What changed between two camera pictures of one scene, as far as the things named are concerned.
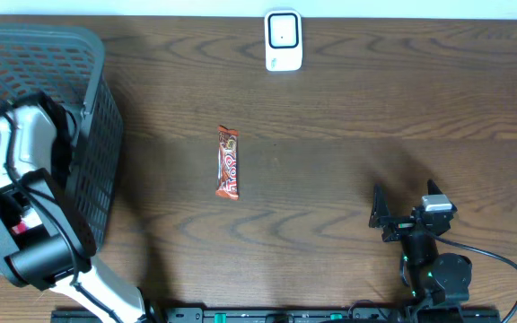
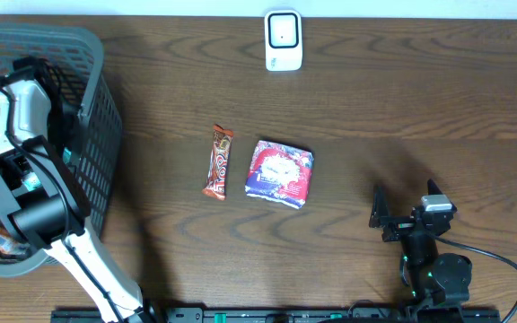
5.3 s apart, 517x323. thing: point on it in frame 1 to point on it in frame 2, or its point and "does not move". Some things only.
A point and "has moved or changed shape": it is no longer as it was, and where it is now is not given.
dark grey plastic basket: x=13 y=60 does not move
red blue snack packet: x=28 y=220 has moved or changed shape
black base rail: x=294 y=315 does not move
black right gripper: x=381 y=217 does not move
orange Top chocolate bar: x=227 y=163 has moved or changed shape
